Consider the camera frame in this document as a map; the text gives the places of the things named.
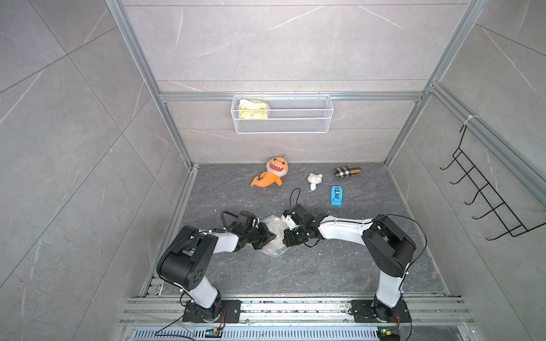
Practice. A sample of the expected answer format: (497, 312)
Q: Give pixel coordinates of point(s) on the yellow white cloth in basket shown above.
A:
(252, 109)

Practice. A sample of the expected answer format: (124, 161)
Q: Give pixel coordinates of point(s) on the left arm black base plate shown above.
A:
(227, 311)

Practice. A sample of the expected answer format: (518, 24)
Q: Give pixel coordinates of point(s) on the orange shark plush toy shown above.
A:
(276, 168)

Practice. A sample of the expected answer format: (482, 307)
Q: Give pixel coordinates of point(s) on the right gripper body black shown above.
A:
(295, 236)

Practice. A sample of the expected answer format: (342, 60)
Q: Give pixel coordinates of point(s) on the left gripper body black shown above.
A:
(257, 237)

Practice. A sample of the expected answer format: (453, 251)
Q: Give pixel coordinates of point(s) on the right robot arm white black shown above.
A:
(390, 247)

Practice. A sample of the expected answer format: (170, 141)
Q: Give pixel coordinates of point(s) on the clear bubble wrap sheet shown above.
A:
(275, 247)

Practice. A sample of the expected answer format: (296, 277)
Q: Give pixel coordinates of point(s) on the blue tape dispenser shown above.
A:
(337, 195)

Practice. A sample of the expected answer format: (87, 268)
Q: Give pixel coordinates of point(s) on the small white bunny plush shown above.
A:
(314, 180)

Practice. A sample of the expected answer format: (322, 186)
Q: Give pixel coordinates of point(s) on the white wire mesh basket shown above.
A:
(288, 114)

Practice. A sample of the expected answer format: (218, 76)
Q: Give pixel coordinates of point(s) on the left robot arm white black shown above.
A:
(185, 262)

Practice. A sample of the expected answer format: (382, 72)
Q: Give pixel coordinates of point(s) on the plaid brown pouch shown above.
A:
(347, 171)

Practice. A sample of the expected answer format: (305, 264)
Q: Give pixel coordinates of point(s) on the aluminium mounting rail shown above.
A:
(298, 317)

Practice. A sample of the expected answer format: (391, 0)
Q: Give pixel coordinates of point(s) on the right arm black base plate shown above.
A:
(373, 311)

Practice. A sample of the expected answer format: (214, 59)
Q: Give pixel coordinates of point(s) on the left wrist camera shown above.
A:
(247, 220)

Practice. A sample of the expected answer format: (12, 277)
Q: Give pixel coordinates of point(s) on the black wire hook rack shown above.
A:
(511, 224)

